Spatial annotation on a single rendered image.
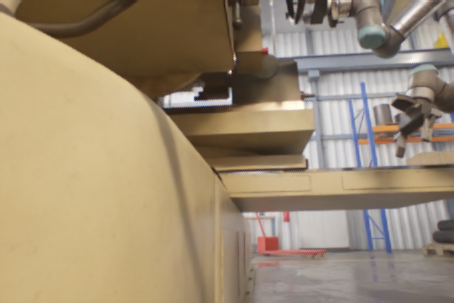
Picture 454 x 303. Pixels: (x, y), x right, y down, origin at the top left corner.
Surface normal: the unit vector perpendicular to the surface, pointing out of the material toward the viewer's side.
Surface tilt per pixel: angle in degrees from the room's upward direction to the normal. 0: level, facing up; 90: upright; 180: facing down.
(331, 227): 90
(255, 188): 90
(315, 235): 90
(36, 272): 90
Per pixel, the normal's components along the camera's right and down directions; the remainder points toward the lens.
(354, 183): -0.07, -0.28
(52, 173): 0.88, -0.15
